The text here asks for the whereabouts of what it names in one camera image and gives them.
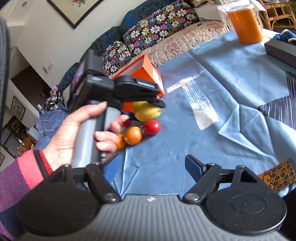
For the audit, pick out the red cherry tomato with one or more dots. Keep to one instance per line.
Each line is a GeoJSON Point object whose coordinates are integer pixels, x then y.
{"type": "Point", "coordinates": [126, 123]}
{"type": "Point", "coordinates": [152, 127]}

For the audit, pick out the crumpled blue cloth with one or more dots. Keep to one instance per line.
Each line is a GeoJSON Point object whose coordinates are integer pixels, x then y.
{"type": "Point", "coordinates": [50, 125]}

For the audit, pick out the rattan chair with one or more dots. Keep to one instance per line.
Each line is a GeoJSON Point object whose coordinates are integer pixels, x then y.
{"type": "Point", "coordinates": [279, 11]}

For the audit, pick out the large framed picture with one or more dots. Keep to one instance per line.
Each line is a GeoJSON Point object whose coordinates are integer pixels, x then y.
{"type": "Point", "coordinates": [76, 9]}

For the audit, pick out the dark blue cloth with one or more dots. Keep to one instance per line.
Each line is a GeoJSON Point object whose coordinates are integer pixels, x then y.
{"type": "Point", "coordinates": [285, 34]}

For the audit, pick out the dark blue cushion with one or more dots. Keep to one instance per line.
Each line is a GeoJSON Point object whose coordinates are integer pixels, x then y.
{"type": "Point", "coordinates": [68, 78]}
{"type": "Point", "coordinates": [106, 39]}
{"type": "Point", "coordinates": [138, 14]}

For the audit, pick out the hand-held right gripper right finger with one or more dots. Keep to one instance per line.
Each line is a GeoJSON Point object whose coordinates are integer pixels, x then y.
{"type": "Point", "coordinates": [193, 165]}

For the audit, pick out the long black box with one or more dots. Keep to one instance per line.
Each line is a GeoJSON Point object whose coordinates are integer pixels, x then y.
{"type": "Point", "coordinates": [282, 52]}

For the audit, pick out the blue printed tablecloth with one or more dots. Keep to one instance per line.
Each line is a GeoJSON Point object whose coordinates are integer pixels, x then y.
{"type": "Point", "coordinates": [208, 143]}

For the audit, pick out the orange jar with white lid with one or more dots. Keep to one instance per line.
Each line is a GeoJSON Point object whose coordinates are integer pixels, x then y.
{"type": "Point", "coordinates": [246, 25]}

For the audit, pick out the round ceiling fixture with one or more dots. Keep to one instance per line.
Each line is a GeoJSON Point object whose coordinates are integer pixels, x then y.
{"type": "Point", "coordinates": [24, 3]}

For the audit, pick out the person's left forearm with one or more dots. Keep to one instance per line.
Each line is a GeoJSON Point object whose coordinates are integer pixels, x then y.
{"type": "Point", "coordinates": [20, 180]}

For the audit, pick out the small orange tomato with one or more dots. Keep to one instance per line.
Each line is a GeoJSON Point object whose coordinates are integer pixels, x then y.
{"type": "Point", "coordinates": [121, 142]}
{"type": "Point", "coordinates": [133, 135]}

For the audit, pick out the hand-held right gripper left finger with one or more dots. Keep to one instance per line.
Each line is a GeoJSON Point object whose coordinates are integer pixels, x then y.
{"type": "Point", "coordinates": [109, 170]}

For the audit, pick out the small framed picture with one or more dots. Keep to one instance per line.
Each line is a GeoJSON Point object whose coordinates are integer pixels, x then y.
{"type": "Point", "coordinates": [18, 107]}

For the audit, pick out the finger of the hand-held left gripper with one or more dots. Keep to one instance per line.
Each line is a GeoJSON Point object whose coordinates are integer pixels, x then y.
{"type": "Point", "coordinates": [157, 92]}
{"type": "Point", "coordinates": [150, 102]}

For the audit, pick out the wall switch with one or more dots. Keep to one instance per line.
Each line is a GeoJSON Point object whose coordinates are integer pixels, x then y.
{"type": "Point", "coordinates": [47, 67]}

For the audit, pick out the black white floral cloth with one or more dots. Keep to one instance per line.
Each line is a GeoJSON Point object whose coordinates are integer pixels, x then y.
{"type": "Point", "coordinates": [52, 98]}

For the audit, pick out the person's left hand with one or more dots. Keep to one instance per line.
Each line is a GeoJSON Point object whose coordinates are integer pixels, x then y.
{"type": "Point", "coordinates": [60, 143]}

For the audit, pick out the orange cardboard box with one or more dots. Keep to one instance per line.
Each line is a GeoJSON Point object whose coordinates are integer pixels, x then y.
{"type": "Point", "coordinates": [148, 69]}

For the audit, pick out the large yellow pear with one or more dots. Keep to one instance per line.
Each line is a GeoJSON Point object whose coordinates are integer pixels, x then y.
{"type": "Point", "coordinates": [145, 113]}

